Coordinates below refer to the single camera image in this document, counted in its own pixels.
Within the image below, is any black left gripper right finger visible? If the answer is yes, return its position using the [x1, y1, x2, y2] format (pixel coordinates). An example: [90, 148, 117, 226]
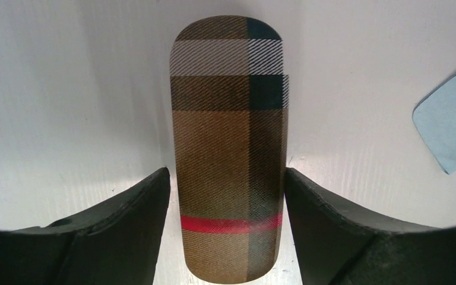
[285, 168, 456, 284]

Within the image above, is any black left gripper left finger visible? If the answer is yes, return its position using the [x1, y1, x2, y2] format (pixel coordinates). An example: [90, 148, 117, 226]
[0, 167, 170, 284]

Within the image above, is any light blue cloth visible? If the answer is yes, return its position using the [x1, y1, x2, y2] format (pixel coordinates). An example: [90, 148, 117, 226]
[412, 71, 456, 175]

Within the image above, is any brown glasses case red stripe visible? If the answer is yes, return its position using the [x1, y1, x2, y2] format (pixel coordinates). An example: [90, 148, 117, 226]
[170, 15, 289, 284]

